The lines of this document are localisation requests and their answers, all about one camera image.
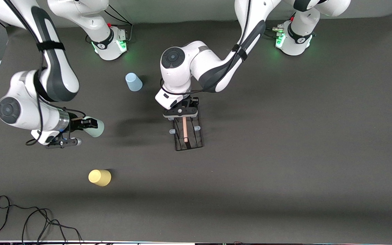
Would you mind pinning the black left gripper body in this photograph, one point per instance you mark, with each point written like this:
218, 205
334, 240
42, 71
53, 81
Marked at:
192, 101

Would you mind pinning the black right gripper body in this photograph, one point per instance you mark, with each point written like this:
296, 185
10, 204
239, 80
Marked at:
74, 124

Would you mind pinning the pale green plastic cup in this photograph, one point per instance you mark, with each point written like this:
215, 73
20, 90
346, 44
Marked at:
95, 132

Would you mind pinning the yellow plastic cup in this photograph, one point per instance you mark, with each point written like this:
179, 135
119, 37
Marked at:
99, 177

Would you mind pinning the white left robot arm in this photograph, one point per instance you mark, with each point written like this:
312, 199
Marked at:
185, 64

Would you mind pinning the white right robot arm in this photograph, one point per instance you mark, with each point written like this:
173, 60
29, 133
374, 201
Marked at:
58, 75

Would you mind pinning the light blue plastic cup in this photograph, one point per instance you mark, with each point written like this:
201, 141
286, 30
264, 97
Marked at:
134, 82

